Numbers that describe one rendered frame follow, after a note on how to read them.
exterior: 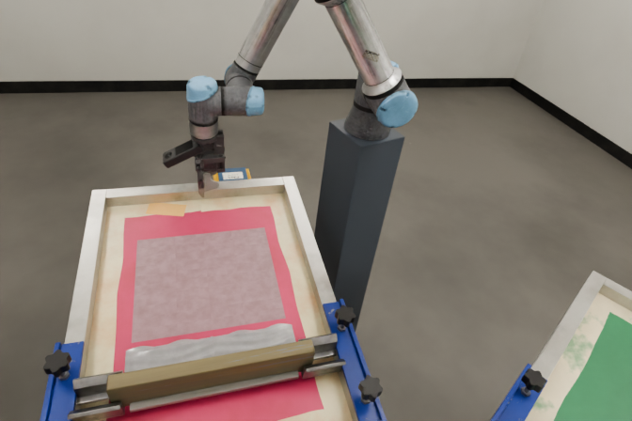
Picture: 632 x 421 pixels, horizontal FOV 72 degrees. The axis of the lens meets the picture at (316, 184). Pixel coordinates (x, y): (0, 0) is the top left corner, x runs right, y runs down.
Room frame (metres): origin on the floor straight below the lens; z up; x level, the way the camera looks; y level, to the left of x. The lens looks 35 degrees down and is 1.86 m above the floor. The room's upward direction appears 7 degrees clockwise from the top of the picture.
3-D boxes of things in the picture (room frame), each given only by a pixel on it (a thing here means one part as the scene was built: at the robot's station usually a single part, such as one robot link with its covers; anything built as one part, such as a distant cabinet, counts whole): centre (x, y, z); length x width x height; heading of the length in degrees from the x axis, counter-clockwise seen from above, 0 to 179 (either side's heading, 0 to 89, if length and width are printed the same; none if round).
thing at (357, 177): (1.28, -0.14, 0.60); 0.18 x 0.18 x 1.20; 36
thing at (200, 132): (1.02, 0.32, 1.28); 0.08 x 0.08 x 0.05
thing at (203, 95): (1.01, 0.31, 1.36); 0.09 x 0.08 x 0.11; 106
